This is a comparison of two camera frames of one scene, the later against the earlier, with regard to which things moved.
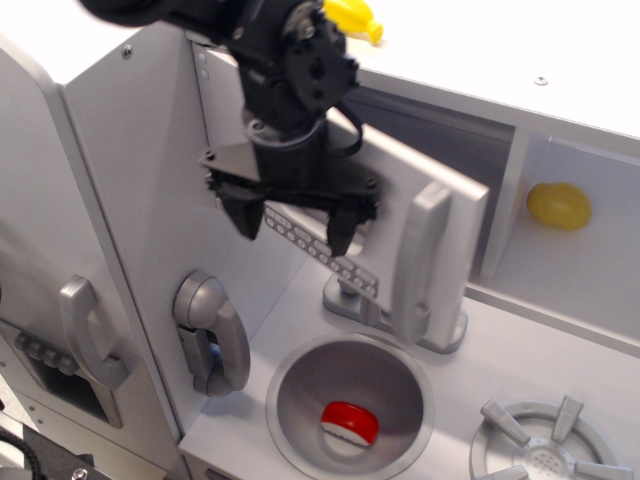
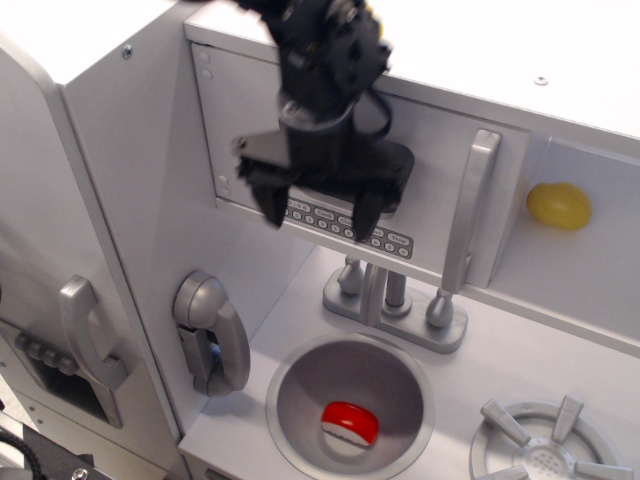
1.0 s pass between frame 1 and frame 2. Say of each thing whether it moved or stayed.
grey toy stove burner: stayed
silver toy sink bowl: stayed
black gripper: moved
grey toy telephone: stayed
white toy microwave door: moved
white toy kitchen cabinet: stayed
